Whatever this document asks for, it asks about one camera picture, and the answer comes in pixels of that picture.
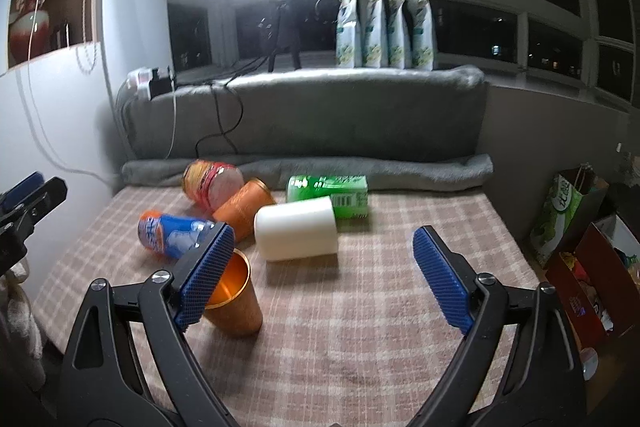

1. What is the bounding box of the rolled grey blanket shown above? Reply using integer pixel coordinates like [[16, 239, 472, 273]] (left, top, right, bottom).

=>
[[121, 153, 494, 194]]

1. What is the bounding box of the red printed cup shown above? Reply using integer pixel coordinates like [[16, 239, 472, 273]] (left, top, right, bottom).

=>
[[182, 160, 245, 212]]

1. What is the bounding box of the beige fluffy cloth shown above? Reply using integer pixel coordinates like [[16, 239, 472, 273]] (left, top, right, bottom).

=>
[[0, 257, 47, 390]]

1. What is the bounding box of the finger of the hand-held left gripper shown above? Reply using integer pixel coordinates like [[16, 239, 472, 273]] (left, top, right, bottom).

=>
[[0, 171, 68, 270]]

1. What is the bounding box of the green paper bag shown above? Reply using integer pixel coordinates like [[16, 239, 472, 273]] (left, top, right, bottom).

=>
[[529, 166, 609, 269]]

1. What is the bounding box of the black cable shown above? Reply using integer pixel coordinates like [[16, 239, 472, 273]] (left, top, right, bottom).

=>
[[196, 76, 246, 156]]

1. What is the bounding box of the green carton box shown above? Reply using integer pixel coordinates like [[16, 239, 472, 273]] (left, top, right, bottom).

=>
[[286, 175, 370, 221]]

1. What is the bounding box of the white power strip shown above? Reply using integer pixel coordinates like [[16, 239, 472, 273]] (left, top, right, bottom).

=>
[[126, 66, 174, 100]]

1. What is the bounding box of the red cardboard box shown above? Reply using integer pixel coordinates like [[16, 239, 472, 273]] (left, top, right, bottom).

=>
[[544, 222, 640, 351]]

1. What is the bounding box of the orange metal cup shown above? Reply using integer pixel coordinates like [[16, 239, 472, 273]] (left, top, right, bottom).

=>
[[202, 249, 264, 336], [214, 178, 277, 244]]

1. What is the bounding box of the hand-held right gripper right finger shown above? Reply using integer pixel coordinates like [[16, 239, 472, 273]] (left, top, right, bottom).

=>
[[407, 225, 587, 427]]

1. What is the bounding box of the white green packet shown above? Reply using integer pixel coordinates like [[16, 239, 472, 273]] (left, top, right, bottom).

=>
[[387, 0, 414, 70], [334, 0, 362, 69], [360, 0, 390, 69], [406, 0, 437, 71]]

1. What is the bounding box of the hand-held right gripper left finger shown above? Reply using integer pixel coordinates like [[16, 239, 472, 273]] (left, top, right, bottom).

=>
[[56, 222, 241, 427]]

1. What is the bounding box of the red vase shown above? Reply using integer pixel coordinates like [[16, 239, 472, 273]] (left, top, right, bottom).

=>
[[8, 0, 52, 63]]

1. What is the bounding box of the white cup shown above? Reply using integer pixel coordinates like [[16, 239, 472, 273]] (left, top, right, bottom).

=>
[[254, 196, 339, 262]]

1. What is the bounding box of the black tripod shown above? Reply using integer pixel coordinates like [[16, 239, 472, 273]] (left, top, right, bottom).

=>
[[259, 0, 304, 73]]

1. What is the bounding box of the checked pink cloth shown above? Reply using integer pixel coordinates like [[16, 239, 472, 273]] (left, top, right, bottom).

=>
[[35, 184, 556, 427]]

